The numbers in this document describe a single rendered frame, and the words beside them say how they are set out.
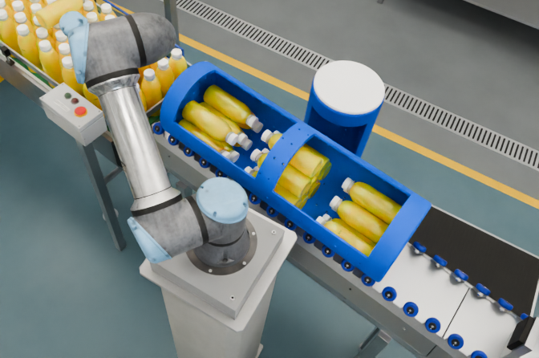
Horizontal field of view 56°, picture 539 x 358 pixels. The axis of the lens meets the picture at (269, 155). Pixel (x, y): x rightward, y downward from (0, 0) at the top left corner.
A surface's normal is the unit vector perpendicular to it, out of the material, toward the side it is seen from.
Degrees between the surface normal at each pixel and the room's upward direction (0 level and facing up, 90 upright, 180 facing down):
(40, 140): 0
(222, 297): 1
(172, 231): 37
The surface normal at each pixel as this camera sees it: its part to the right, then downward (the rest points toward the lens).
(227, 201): 0.22, -0.62
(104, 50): 0.36, -0.01
